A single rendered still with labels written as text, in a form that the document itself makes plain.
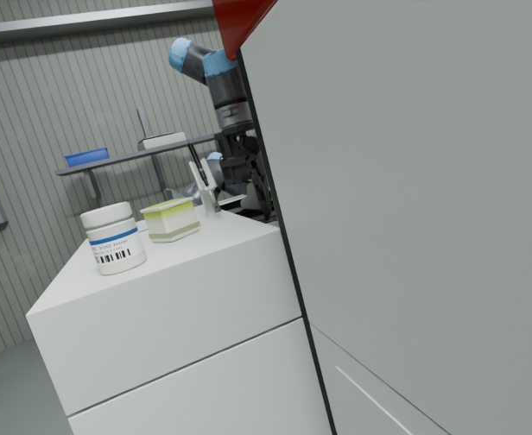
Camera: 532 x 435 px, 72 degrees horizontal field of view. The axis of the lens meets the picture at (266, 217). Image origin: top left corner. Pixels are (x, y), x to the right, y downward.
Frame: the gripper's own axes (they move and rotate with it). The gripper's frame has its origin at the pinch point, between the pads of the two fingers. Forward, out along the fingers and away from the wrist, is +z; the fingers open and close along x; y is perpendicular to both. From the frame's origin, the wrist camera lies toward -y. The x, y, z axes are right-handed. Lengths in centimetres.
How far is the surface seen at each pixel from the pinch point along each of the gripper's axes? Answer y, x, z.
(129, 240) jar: 14.9, 31.5, -6.2
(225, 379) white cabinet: 6.0, 33.4, 17.0
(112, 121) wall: 162, -230, -70
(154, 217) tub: 17.4, 18.2, -7.0
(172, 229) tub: 14.2, 19.1, -4.4
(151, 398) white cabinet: 14.9, 38.6, 14.9
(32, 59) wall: 201, -207, -129
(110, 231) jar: 16.5, 33.1, -8.3
